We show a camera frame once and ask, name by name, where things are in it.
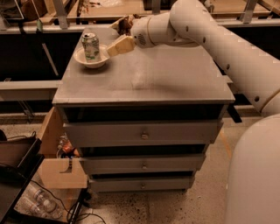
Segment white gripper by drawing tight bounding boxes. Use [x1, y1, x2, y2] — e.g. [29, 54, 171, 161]
[106, 12, 175, 57]

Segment green 7up soda can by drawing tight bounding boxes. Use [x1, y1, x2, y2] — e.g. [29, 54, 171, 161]
[81, 32, 101, 61]

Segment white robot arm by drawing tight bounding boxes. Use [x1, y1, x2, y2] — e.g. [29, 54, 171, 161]
[107, 0, 280, 224]

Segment white paper bowl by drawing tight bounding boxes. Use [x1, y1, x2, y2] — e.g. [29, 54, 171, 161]
[73, 45, 109, 68]

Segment crumpled chip bag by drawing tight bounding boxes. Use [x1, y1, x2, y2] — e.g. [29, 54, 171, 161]
[109, 14, 140, 36]

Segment metal railing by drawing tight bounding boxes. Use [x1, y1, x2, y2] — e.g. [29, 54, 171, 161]
[0, 0, 280, 30]

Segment grey drawer cabinet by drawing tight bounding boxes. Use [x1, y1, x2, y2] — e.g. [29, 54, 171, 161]
[52, 25, 236, 193]

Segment top grey drawer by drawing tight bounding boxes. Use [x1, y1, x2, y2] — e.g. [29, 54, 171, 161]
[64, 120, 223, 148]

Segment grey drawer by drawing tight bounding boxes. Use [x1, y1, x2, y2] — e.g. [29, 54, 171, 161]
[89, 177, 194, 193]
[80, 154, 205, 174]
[64, 120, 223, 148]

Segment middle grey drawer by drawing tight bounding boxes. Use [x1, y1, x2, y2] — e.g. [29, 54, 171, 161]
[80, 154, 205, 174]

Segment bottom grey drawer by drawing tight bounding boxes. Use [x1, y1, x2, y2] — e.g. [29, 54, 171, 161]
[89, 177, 194, 193]

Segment wooden crate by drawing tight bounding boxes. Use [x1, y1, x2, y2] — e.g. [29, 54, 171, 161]
[37, 107, 88, 189]

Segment black cart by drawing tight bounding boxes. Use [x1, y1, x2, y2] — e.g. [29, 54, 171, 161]
[0, 129, 46, 224]

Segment plastic water bottle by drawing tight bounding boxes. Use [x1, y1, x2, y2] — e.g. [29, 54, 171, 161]
[19, 196, 63, 220]
[27, 184, 57, 213]

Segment black cable on floor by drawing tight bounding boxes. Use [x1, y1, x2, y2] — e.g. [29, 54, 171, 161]
[29, 178, 108, 224]

